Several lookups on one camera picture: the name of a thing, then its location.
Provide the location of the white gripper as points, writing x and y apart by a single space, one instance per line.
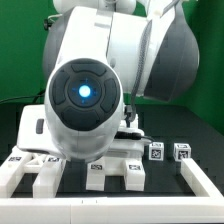
41 131

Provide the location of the white chair back frame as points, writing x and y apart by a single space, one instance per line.
49 171

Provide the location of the white chair seat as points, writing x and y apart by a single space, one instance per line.
116 162

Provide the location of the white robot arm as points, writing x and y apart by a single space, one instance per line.
97 51

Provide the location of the white U-shaped fence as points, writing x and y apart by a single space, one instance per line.
205 206

